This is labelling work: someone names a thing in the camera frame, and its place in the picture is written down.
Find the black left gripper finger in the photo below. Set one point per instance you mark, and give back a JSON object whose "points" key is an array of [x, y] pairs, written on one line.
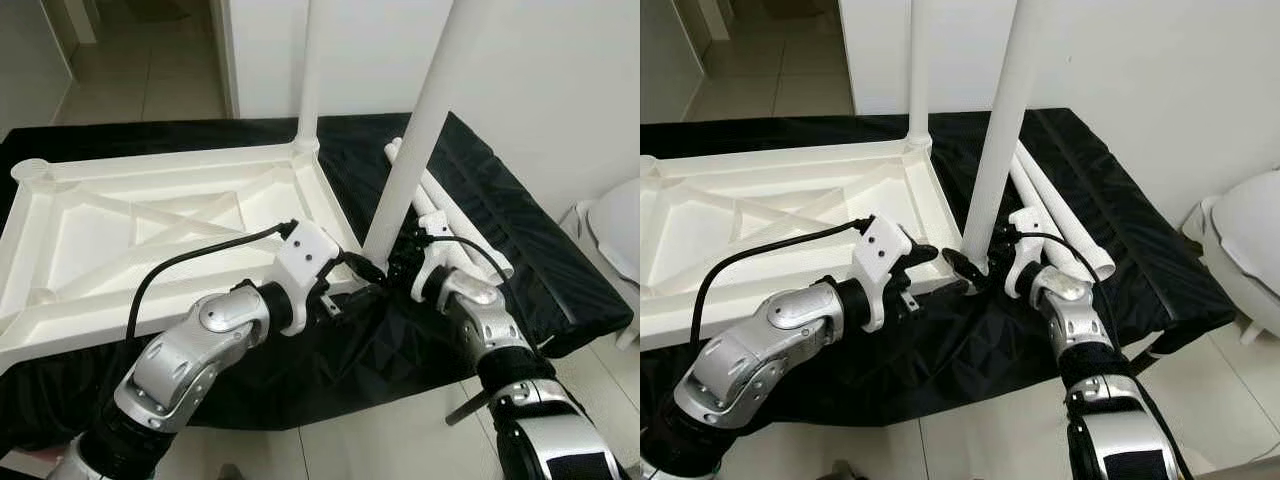
{"points": [[345, 260], [920, 258], [332, 308], [910, 303]]}

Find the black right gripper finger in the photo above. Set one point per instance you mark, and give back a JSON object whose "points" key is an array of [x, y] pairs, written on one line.
{"points": [[372, 272], [964, 264], [980, 285], [388, 290]]}

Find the white plastic table top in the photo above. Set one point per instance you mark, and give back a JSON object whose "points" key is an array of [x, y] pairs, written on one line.
{"points": [[740, 220], [100, 230]]}

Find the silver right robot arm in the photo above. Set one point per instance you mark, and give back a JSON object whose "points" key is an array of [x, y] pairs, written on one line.
{"points": [[1075, 320], [490, 330]]}

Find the black metal table leg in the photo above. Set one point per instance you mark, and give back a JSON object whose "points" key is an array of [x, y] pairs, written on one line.
{"points": [[470, 408], [1160, 352]]}

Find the black tablecloth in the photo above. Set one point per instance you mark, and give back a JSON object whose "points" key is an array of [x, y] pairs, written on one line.
{"points": [[1150, 270], [560, 280]]}

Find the silver robot left leg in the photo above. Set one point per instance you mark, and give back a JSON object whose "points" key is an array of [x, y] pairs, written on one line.
{"points": [[838, 472], [228, 474]]}

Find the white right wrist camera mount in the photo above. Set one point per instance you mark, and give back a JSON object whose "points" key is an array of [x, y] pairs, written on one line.
{"points": [[437, 262], [1028, 250]]}

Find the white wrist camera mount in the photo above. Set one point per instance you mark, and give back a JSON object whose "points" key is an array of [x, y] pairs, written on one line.
{"points": [[880, 250], [1028, 250], [437, 262], [305, 255]]}

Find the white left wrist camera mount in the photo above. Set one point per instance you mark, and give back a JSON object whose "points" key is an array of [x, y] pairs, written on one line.
{"points": [[305, 255], [880, 250]]}

